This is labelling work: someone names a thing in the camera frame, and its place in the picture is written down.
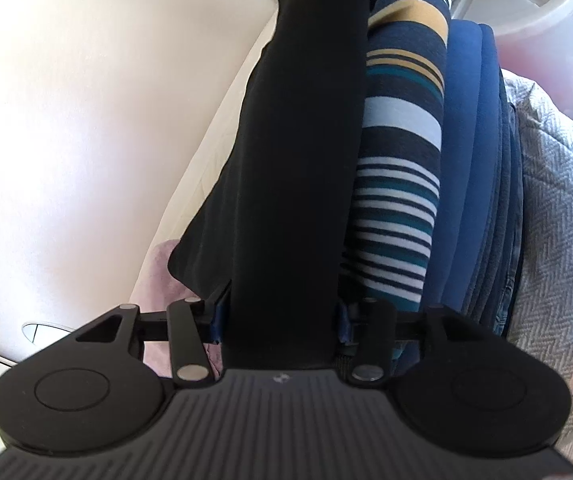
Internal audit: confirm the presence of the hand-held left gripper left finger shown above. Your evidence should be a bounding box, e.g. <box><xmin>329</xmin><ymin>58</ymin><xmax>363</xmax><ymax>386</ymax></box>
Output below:
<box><xmin>74</xmin><ymin>282</ymin><xmax>232</xmax><ymax>388</ymax></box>

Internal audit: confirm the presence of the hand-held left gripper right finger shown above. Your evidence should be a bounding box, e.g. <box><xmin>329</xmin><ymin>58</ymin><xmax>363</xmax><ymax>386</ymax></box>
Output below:
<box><xmin>336</xmin><ymin>300</ymin><xmax>472</xmax><ymax>385</ymax></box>

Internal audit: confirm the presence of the large dark garment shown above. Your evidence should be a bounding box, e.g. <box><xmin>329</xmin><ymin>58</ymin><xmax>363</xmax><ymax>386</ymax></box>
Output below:
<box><xmin>168</xmin><ymin>0</ymin><xmax>372</xmax><ymax>368</ymax></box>

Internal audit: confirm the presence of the lilac pillow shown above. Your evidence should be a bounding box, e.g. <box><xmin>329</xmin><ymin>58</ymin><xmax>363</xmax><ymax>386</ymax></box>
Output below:
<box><xmin>131</xmin><ymin>239</ymin><xmax>227</xmax><ymax>378</ymax></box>

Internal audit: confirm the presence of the white plastic bucket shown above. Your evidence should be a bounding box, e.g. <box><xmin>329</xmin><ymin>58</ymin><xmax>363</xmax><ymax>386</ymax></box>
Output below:
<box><xmin>449</xmin><ymin>0</ymin><xmax>573</xmax><ymax>133</ymax></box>

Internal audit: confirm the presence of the striped folded garment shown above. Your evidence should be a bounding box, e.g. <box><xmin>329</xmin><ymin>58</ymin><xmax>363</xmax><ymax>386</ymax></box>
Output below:
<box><xmin>339</xmin><ymin>0</ymin><xmax>452</xmax><ymax>317</ymax></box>

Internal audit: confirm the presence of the blue fleece garment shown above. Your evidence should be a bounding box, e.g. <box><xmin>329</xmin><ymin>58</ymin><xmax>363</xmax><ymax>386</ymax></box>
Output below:
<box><xmin>416</xmin><ymin>20</ymin><xmax>504</xmax><ymax>321</ymax></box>

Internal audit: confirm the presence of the blue denim garment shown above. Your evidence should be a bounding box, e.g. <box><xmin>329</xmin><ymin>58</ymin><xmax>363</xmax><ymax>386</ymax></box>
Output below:
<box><xmin>466</xmin><ymin>75</ymin><xmax>526</xmax><ymax>341</ymax></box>

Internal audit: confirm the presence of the bed with pink-blue blanket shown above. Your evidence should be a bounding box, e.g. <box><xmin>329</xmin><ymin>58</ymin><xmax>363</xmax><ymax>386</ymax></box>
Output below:
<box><xmin>499</xmin><ymin>67</ymin><xmax>573</xmax><ymax>466</ymax></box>

